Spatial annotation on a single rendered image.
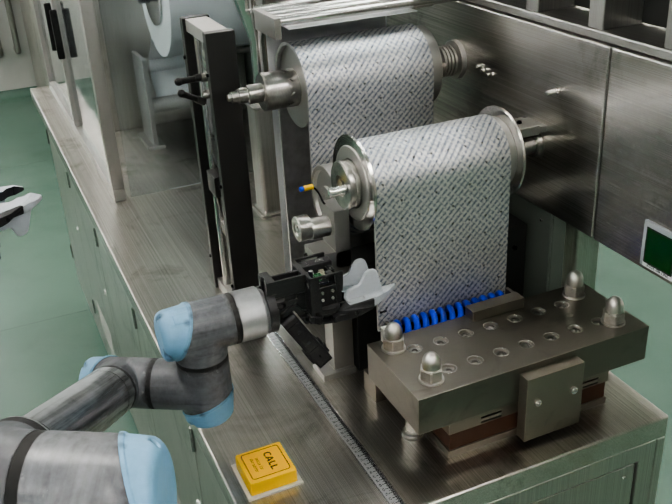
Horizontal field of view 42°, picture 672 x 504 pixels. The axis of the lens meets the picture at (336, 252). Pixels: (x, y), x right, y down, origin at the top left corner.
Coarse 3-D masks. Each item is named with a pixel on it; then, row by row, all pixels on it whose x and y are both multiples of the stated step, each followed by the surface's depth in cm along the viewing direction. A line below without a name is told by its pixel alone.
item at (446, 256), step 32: (384, 224) 128; (416, 224) 131; (448, 224) 133; (480, 224) 136; (384, 256) 131; (416, 256) 133; (448, 256) 136; (480, 256) 139; (416, 288) 136; (448, 288) 138; (480, 288) 141; (384, 320) 136
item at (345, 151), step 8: (496, 120) 136; (504, 128) 135; (512, 136) 134; (512, 144) 134; (344, 152) 130; (352, 152) 127; (512, 152) 134; (336, 160) 134; (352, 160) 128; (360, 160) 126; (512, 160) 134; (360, 168) 126; (512, 168) 135; (360, 176) 127; (512, 176) 136; (368, 192) 126; (368, 200) 126; (360, 208) 129; (352, 216) 133; (360, 216) 130
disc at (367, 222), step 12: (336, 144) 133; (348, 144) 129; (360, 144) 125; (336, 156) 134; (360, 156) 126; (372, 180) 124; (372, 192) 125; (372, 204) 126; (372, 216) 126; (360, 228) 132
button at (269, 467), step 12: (276, 444) 128; (240, 456) 126; (252, 456) 126; (264, 456) 125; (276, 456) 125; (240, 468) 124; (252, 468) 123; (264, 468) 123; (276, 468) 123; (288, 468) 123; (252, 480) 121; (264, 480) 121; (276, 480) 122; (288, 480) 123; (252, 492) 121
